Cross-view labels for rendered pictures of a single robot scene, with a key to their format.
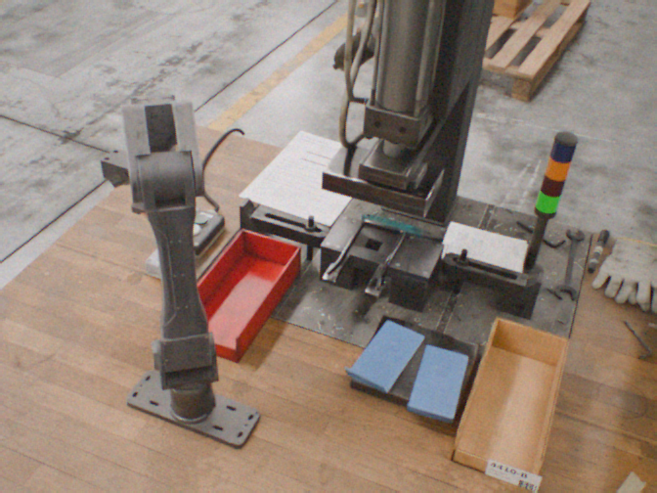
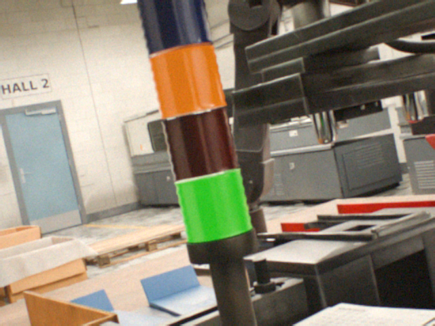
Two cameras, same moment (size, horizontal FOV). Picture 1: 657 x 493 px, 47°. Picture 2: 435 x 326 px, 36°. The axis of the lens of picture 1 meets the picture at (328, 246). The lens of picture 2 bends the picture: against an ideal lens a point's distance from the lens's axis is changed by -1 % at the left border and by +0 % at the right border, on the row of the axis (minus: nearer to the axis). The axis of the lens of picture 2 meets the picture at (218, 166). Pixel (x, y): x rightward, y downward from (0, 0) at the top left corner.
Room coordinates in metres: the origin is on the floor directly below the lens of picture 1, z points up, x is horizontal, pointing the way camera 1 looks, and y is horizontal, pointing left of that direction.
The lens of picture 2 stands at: (1.31, -0.68, 1.11)
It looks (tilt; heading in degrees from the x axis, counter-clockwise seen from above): 3 degrees down; 126
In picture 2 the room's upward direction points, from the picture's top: 12 degrees counter-clockwise
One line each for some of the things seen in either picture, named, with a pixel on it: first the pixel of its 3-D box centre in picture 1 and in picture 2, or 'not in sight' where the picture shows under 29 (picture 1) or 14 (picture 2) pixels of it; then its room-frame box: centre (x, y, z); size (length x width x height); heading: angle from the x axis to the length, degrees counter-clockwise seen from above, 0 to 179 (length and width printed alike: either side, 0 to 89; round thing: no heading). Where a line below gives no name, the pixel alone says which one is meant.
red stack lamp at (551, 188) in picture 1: (553, 183); (200, 144); (1.09, -0.38, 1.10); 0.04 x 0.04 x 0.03
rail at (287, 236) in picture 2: (391, 257); (325, 245); (1.00, -0.11, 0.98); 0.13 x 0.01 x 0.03; 160
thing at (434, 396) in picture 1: (439, 380); (111, 314); (0.77, -0.19, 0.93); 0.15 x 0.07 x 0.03; 164
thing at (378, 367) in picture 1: (385, 352); (192, 290); (0.82, -0.10, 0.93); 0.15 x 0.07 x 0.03; 152
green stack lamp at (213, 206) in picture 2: (548, 199); (213, 204); (1.09, -0.38, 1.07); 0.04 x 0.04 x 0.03
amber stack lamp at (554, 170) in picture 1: (558, 165); (187, 83); (1.09, -0.38, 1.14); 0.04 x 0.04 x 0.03
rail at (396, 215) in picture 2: (350, 246); (379, 225); (1.03, -0.04, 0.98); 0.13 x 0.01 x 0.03; 160
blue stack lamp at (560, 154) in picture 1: (563, 149); (174, 21); (1.09, -0.38, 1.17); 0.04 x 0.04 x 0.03
